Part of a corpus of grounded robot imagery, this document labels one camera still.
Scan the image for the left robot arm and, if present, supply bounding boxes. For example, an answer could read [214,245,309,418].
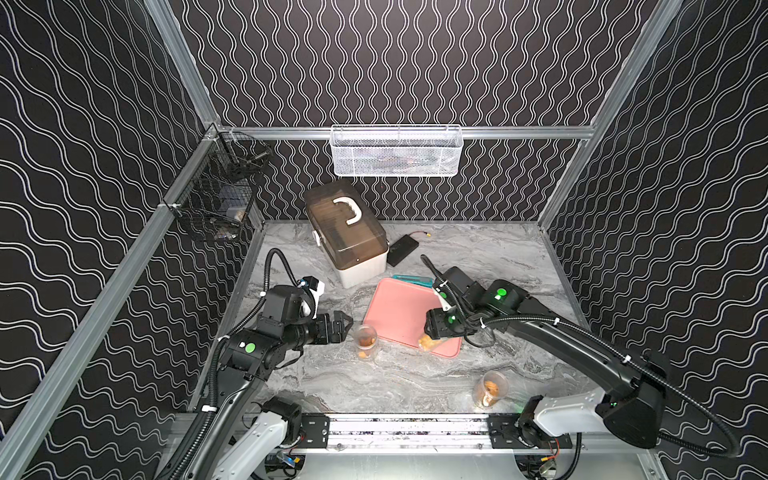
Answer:
[156,248,353,479]

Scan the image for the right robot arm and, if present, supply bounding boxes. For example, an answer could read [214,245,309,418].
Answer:
[420,255,740,458]

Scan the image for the clear jar dark cookies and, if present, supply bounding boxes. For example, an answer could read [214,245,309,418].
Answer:
[354,325,379,360]

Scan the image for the teal utility knife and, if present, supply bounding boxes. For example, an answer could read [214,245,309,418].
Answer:
[392,274,434,288]

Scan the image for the black battery pack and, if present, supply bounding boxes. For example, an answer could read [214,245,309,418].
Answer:
[386,234,419,267]

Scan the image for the pink plastic tray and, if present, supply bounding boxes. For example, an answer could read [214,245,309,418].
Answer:
[363,278,462,359]

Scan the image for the white box brown lid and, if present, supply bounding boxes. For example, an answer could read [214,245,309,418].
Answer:
[304,179,389,288]

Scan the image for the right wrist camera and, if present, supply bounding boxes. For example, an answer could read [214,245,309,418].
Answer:
[432,283,455,312]

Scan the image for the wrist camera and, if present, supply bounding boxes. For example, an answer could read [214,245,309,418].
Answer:
[432,283,455,312]
[298,276,326,319]

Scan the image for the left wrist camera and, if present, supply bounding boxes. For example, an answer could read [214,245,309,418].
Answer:
[298,276,326,319]

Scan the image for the clear jar near rail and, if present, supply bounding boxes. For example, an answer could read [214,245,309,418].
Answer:
[472,370,509,408]

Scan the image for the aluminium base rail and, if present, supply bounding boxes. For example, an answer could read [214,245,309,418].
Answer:
[293,413,576,456]

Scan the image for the white mesh wall basket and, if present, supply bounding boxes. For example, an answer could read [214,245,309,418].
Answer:
[329,124,464,178]

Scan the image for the black wire wall basket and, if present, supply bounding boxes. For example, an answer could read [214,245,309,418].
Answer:
[172,131,273,243]

